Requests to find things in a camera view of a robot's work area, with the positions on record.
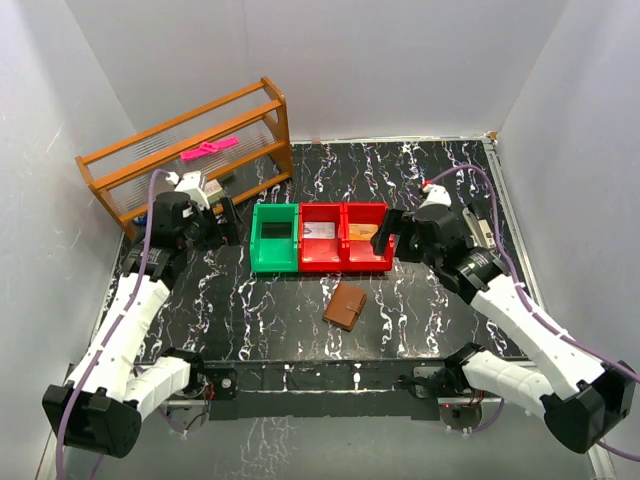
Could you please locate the brown leather card holder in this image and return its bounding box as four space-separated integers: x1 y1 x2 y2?
323 283 367 331

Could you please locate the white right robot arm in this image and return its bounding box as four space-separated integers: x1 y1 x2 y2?
371 202 638 453

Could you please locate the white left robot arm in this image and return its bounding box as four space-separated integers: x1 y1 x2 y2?
42 191 239 458

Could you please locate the orange card in bin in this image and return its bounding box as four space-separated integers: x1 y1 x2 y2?
348 223 378 241

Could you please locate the white card in bin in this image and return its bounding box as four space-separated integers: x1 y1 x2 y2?
303 222 336 240

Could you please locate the red plastic bin right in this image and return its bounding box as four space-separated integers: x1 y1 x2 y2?
343 202 394 272

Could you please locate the red plastic bin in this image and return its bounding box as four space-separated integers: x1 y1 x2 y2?
343 202 394 272
298 202 344 273

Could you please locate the white red small box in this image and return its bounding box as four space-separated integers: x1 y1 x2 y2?
203 179 225 204

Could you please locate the blue stapler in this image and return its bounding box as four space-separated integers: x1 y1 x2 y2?
133 214 147 226

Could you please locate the grey metal stapler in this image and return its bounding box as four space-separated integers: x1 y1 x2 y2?
462 203 496 250

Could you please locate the green plastic bin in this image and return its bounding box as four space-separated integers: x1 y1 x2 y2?
249 203 299 273

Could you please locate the red plastic bin middle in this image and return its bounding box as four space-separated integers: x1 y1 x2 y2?
298 202 344 273

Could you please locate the pink plastic clip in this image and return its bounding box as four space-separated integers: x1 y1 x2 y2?
180 136 239 163

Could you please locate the wooden shelf rack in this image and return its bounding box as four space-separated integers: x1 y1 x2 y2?
76 76 294 238

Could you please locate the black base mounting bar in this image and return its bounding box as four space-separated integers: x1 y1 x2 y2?
199 357 496 422

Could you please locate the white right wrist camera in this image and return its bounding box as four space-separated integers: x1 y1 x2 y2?
420 181 451 208

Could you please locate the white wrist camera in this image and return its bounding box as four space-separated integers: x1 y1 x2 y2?
165 171 210 209
420 181 451 208

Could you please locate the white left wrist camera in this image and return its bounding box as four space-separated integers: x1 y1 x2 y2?
165 171 210 209

